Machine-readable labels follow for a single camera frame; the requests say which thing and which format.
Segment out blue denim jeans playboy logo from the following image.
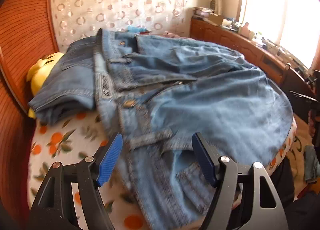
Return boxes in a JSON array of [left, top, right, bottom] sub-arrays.
[[93, 28, 294, 230]]

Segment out orange fruit print bed sheet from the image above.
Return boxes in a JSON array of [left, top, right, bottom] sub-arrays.
[[27, 111, 298, 230]]

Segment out wooden sideboard cabinet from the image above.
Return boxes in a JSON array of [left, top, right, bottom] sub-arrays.
[[189, 17, 316, 100]]

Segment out folded blue denim jeans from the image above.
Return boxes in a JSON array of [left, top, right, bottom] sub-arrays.
[[29, 36, 102, 125]]

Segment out pink thermos jug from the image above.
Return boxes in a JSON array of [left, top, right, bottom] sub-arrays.
[[239, 22, 251, 38]]

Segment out yellow pikachu plush toy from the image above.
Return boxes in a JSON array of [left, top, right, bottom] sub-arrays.
[[26, 51, 65, 120]]

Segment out cardboard box on cabinet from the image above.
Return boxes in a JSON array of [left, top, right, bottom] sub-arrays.
[[208, 13, 224, 26]]

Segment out cardboard box with blue cloth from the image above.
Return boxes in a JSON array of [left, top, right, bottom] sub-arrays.
[[126, 26, 151, 34]]

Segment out stack of books and papers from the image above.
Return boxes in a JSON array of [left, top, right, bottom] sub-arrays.
[[193, 7, 214, 19]]

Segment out sheer curtain with pink circles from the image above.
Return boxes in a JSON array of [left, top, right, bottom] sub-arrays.
[[51, 0, 198, 52]]

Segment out window with wooden frame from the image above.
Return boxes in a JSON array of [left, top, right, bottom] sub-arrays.
[[240, 0, 319, 69]]

